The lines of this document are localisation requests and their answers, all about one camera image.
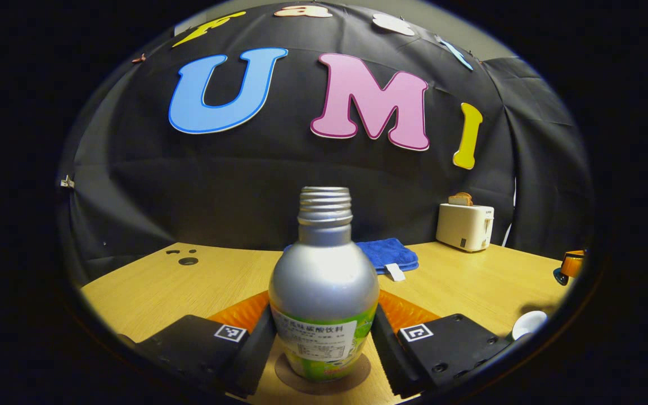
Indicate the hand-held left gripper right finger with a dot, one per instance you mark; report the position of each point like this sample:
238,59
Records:
388,354

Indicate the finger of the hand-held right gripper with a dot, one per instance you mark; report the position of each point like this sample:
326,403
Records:
574,264

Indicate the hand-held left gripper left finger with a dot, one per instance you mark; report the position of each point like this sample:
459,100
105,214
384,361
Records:
256,354

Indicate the dark teal teacup lid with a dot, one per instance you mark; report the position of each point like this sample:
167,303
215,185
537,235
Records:
560,277

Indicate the round brown coaster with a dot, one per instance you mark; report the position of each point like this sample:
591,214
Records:
324,388

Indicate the silver green label water bottle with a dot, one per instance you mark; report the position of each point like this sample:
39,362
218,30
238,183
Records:
324,275

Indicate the folded blue towel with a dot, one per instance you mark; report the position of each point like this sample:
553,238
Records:
386,253

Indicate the cream white toaster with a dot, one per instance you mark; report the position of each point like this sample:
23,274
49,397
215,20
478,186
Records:
462,228

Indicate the toast bread slice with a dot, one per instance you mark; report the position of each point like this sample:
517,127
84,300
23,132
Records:
460,199

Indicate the black backdrop cloth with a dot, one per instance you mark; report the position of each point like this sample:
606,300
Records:
189,185

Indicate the silver clip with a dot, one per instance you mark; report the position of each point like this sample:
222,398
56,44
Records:
67,182

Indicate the copper clip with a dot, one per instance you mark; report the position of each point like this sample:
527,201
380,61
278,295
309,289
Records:
139,58

